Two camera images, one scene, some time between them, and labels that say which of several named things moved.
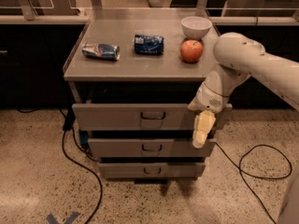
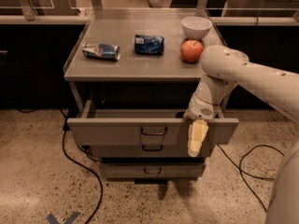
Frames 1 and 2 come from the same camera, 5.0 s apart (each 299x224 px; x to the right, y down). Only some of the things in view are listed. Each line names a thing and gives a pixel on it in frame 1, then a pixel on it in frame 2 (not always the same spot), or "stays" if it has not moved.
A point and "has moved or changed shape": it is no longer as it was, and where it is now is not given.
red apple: x=192 y=50 stays
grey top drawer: x=142 y=117 has moved or changed shape
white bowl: x=195 y=27 stays
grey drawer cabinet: x=135 y=74 stays
